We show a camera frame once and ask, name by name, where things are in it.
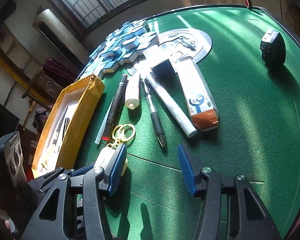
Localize cream cartoon keychain case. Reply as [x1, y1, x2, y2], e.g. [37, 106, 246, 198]
[93, 144, 127, 173]

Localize black red-tip pen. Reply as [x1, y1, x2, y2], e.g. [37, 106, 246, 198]
[102, 74, 128, 142]

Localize black rod-shaped pen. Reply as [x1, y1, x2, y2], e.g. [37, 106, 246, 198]
[62, 118, 70, 139]

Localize clear gel pen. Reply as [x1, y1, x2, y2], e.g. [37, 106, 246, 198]
[52, 106, 68, 146]

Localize gold key rings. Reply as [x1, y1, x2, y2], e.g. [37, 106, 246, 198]
[106, 123, 137, 149]

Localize translucent white pen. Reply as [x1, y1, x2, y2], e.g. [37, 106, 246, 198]
[95, 100, 113, 145]

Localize white marker pen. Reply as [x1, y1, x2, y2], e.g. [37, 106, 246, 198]
[146, 72, 197, 138]

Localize black grip gel pen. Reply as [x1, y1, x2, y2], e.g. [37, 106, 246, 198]
[141, 78, 166, 148]

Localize yellow taped cardboard box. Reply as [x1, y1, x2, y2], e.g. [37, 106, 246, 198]
[32, 74, 105, 178]

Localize white glue tube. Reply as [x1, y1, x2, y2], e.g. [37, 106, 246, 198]
[125, 73, 140, 110]

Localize small dark card box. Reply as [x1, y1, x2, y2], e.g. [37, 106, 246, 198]
[151, 59, 175, 81]

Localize pile of blue mahjong tiles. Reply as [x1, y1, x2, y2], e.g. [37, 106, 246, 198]
[77, 20, 159, 80]

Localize round silver table centre plate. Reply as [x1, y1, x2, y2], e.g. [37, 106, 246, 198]
[154, 28, 212, 63]

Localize black dome-shaped device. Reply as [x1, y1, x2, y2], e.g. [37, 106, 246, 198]
[260, 29, 286, 65]

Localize white air conditioner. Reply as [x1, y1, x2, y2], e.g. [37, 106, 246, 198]
[33, 9, 89, 69]

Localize red tape roll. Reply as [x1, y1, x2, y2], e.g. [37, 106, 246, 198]
[244, 0, 253, 10]

